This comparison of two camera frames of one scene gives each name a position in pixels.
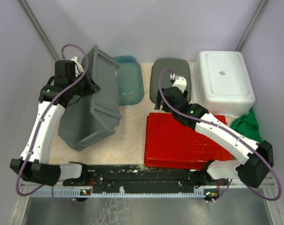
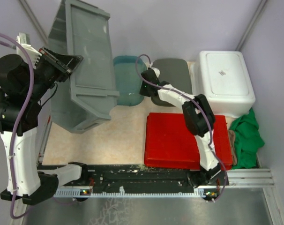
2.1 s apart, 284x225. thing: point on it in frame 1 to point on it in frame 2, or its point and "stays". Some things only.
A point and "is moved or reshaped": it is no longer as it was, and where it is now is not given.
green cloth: x=248 y=126 stays
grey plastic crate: x=92 y=117 is moved or reshaped
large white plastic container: x=220 y=82 stays
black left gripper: x=92 y=87 to x=63 y=64
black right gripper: x=165 y=107 to x=142 y=92
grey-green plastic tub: x=179 y=67 stays
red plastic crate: x=169 y=144 stays
